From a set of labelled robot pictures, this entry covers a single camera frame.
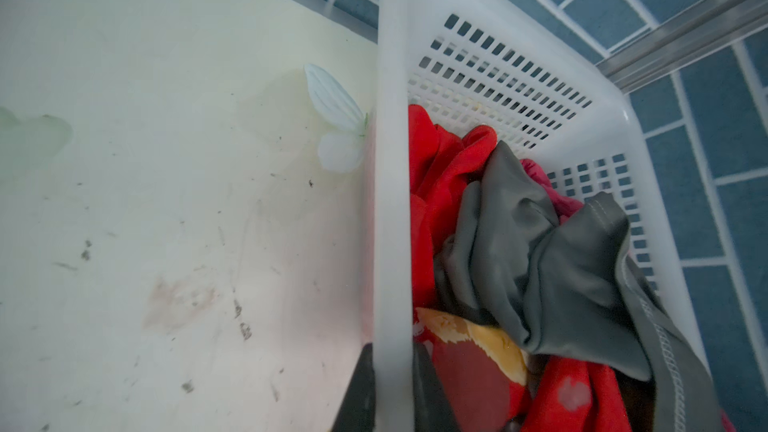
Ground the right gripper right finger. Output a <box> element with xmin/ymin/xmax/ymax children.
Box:
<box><xmin>412</xmin><ymin>343</ymin><xmax>460</xmax><ymax>432</ymax></box>

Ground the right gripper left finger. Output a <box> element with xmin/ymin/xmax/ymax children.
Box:
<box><xmin>331</xmin><ymin>343</ymin><xmax>376</xmax><ymax>432</ymax></box>

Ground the grey t shirt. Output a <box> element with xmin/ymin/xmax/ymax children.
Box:
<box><xmin>434</xmin><ymin>143</ymin><xmax>723</xmax><ymax>431</ymax></box>

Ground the white plastic laundry basket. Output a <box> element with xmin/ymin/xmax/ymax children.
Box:
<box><xmin>364</xmin><ymin>0</ymin><xmax>704</xmax><ymax>431</ymax></box>

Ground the red printed t shirt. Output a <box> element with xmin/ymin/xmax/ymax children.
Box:
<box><xmin>408</xmin><ymin>105</ymin><xmax>631</xmax><ymax>431</ymax></box>

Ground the pink t shirt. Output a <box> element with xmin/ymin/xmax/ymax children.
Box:
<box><xmin>521</xmin><ymin>159</ymin><xmax>584</xmax><ymax>224</ymax></box>

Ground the right corner aluminium post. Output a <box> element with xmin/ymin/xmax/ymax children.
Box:
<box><xmin>598</xmin><ymin>0</ymin><xmax>767</xmax><ymax>93</ymax></box>

